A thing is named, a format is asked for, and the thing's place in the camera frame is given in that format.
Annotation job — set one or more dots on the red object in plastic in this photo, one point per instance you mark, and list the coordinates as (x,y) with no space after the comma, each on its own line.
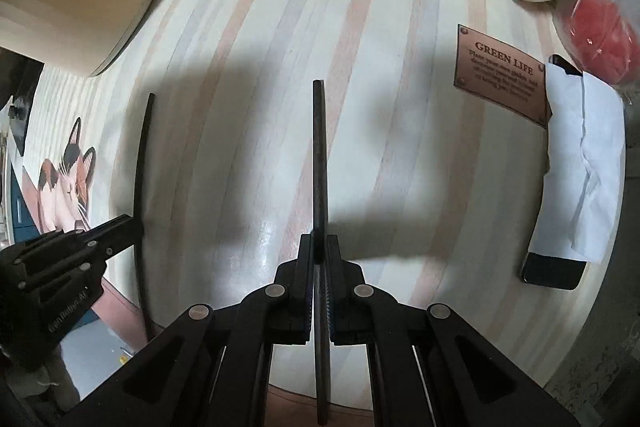
(600,32)

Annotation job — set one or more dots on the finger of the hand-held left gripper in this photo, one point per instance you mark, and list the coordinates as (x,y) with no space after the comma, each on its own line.
(120,227)
(122,244)

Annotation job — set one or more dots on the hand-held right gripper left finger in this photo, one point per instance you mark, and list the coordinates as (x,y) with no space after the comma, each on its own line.
(306,277)

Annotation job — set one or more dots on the black chopstick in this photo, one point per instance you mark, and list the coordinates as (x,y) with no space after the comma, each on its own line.
(140,177)
(319,157)

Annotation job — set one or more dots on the brown plaque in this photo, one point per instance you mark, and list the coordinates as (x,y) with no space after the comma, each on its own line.
(500,72)

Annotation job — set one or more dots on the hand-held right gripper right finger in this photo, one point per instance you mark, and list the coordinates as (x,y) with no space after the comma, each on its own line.
(336,277)

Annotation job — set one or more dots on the cat printed cloth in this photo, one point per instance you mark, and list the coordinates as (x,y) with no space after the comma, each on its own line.
(65,187)

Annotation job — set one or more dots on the white paper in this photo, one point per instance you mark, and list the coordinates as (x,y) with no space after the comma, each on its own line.
(575,157)

